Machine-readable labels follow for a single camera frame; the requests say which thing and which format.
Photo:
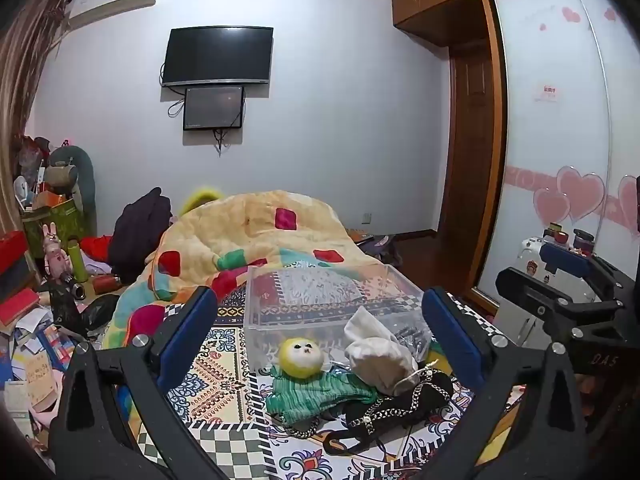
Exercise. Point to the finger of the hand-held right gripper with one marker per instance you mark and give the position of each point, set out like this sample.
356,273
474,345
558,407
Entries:
565,256
530,292

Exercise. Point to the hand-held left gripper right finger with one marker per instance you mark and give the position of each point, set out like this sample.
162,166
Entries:
452,331

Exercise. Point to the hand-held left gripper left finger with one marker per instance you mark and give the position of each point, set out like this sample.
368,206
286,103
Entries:
192,321

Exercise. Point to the white cloth pouch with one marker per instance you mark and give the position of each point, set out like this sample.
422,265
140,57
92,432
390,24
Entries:
380,362

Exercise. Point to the yellow-headed plush doll green outfit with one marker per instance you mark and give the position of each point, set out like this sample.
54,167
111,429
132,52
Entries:
300,357

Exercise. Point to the clear plastic storage box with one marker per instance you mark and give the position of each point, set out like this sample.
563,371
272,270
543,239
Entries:
305,305

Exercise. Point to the red jar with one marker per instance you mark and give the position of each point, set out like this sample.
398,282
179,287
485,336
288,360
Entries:
562,234

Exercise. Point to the dark jar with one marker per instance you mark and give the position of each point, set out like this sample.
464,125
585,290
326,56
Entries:
583,241

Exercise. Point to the white case with sticker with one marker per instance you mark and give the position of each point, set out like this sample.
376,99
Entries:
530,260

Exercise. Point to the grey glittery cloth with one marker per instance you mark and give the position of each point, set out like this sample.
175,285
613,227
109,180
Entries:
415,342

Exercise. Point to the patterned bed sheet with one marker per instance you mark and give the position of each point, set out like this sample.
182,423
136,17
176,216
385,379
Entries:
225,375

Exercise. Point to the white crumpled tissue bag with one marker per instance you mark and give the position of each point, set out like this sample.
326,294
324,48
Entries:
367,327

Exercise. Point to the red can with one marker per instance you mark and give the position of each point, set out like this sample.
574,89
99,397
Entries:
105,285

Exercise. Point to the black plastic bag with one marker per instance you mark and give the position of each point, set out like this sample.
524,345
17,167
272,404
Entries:
92,312

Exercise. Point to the black backpack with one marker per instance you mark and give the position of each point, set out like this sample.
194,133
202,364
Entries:
142,232

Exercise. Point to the white sliding door pink hearts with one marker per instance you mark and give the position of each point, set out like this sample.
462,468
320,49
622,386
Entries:
555,150

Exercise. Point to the yellow patchwork quilt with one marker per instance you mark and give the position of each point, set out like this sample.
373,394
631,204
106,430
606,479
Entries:
250,230

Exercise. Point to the dark purple bag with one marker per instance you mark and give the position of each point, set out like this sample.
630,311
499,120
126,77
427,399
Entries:
377,246

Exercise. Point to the red cloth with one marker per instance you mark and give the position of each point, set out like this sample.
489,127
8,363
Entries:
97,249

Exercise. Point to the yellow-green plush toy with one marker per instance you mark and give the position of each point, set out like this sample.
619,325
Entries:
197,201

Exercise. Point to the green thermos bottle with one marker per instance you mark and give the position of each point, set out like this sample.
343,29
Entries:
77,262

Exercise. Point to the pink rabbit doll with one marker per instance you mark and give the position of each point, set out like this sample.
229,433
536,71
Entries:
56,257

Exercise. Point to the brown wooden door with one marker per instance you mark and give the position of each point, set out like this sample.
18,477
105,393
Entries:
470,135

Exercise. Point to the pile of papers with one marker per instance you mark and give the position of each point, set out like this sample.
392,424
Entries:
35,355

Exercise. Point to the green gift box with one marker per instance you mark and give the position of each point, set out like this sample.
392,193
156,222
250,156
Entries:
52,225

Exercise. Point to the red book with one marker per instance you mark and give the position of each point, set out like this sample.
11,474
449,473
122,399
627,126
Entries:
17,307

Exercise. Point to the grey-green dinosaur plush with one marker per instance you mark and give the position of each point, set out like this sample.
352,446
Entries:
75,170

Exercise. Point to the red box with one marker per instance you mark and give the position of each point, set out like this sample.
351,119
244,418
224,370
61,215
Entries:
12,252

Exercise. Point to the wooden wardrobe cabinet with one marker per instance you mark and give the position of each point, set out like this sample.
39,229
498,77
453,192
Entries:
435,2

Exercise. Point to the brown striped curtain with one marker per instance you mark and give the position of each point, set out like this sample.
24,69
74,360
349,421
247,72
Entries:
25,85

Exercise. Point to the white air conditioner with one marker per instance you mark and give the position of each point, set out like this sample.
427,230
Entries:
112,2

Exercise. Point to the white wall socket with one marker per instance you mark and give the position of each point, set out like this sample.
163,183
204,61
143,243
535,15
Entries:
366,218

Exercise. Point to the small black wall monitor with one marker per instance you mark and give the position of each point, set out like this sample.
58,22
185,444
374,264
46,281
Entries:
214,107

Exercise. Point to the black wall television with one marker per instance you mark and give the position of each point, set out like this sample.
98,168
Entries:
217,55

